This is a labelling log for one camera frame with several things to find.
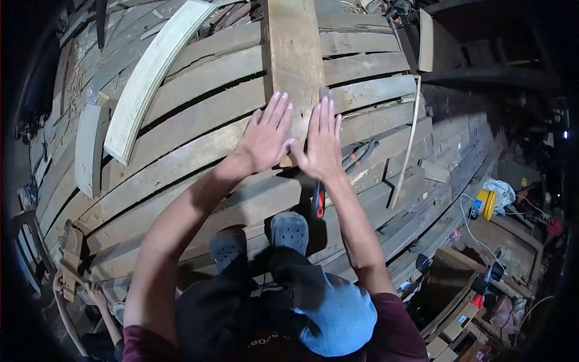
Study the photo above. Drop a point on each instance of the person's left hand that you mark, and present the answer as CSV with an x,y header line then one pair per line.
x,y
262,145

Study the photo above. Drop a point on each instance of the person's right hand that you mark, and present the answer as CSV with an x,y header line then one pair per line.
x,y
323,154

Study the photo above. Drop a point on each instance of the person's left ring finger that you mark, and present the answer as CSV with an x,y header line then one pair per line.
x,y
269,111

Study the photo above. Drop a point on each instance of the person's right index finger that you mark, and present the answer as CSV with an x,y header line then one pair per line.
x,y
313,124

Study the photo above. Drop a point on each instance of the person's left little finger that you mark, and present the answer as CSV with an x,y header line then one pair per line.
x,y
255,122

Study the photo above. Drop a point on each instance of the person's left middle finger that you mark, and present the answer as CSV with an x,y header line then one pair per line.
x,y
279,111

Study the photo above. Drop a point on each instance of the person's right middle finger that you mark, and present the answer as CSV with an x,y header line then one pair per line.
x,y
324,117

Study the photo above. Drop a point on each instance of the person's right thumb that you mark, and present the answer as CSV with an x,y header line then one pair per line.
x,y
298,150

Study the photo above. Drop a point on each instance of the person's right ring finger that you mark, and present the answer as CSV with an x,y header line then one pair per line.
x,y
331,120

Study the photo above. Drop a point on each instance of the person's left index finger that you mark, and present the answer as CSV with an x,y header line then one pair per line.
x,y
286,120

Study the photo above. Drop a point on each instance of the person's left thumb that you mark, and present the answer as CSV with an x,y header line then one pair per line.
x,y
287,145

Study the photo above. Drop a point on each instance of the person's right little finger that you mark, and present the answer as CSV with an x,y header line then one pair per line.
x,y
338,129

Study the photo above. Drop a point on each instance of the brown wooden plank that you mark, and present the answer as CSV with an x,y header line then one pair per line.
x,y
294,54

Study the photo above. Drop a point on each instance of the black and red pliers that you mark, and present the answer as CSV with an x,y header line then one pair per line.
x,y
359,154

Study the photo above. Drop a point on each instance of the stack of grey wooden planks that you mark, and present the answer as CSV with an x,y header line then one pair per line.
x,y
203,97

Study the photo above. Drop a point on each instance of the thin wooden strip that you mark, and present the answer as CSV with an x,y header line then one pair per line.
x,y
407,149

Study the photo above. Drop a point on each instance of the person's legs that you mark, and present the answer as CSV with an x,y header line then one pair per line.
x,y
289,231

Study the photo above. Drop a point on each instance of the long curved pale wooden board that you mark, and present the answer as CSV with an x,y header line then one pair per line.
x,y
144,86

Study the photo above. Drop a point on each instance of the pale upright wooden board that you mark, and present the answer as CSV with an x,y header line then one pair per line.
x,y
425,40

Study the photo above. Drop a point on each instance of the short curved pale wooden board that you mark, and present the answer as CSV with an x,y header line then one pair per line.
x,y
89,149

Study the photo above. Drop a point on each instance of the person's body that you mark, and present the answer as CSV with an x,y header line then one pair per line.
x,y
334,316

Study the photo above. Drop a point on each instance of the white cloth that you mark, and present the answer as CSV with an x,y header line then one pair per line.
x,y
501,190

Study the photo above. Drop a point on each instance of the open wooden box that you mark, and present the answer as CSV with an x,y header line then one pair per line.
x,y
445,289

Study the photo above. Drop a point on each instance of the small brown wooden block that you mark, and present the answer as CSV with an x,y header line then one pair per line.
x,y
71,260

